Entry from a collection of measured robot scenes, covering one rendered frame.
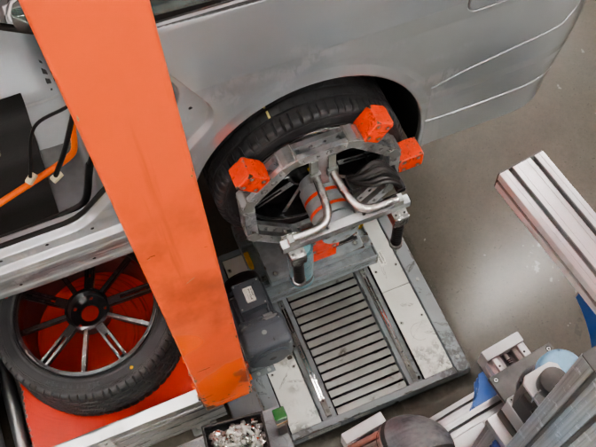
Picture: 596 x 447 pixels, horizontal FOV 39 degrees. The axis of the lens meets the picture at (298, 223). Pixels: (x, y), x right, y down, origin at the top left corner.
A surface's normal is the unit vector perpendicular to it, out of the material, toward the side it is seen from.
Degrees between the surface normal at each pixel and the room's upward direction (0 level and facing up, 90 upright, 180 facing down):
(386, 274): 0
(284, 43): 90
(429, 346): 0
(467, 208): 0
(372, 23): 90
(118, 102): 90
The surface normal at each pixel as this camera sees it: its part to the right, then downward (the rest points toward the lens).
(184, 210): 0.38, 0.81
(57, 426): -0.03, -0.47
